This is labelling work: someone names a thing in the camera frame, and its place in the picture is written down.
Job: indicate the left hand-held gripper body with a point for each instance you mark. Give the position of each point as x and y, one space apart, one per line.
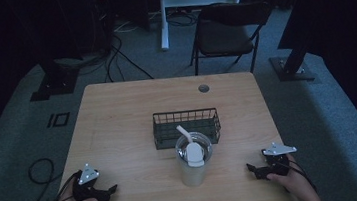
88 188

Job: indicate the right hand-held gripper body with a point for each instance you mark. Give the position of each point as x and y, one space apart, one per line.
275 164

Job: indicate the person's right hand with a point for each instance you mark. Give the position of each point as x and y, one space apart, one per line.
289 181

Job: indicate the white tumbler with straw lid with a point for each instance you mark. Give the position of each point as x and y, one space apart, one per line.
194 159

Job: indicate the grey round table grommet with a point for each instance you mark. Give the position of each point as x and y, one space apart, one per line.
203 88

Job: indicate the black metal stand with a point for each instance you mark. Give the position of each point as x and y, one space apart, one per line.
293 65
55 81

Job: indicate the black folding chair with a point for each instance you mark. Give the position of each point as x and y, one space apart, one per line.
226 35

